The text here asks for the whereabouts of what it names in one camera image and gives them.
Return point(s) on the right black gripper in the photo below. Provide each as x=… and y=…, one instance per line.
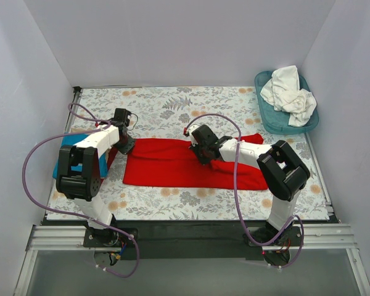
x=199, y=153

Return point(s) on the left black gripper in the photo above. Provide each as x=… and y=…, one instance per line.
x=125, y=144

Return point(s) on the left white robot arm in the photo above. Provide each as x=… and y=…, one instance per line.
x=83, y=187

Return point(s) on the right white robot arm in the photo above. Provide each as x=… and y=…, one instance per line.
x=282, y=169

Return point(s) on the folded dark red t-shirt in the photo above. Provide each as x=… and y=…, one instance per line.
x=111, y=154

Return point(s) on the floral table mat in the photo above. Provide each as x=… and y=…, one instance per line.
x=163, y=112

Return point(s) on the folded tan t-shirt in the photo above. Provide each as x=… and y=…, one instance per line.
x=85, y=131

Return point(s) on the folded blue t-shirt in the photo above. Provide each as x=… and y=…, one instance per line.
x=72, y=139

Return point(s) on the teal plastic basket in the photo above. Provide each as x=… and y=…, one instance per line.
x=277, y=122

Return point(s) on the white crumpled t-shirt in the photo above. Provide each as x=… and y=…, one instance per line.
x=283, y=92

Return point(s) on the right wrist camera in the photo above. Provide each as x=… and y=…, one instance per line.
x=187, y=132

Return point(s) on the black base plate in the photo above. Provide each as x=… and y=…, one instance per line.
x=178, y=239

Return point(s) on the aluminium frame rail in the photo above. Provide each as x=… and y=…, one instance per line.
x=56, y=263

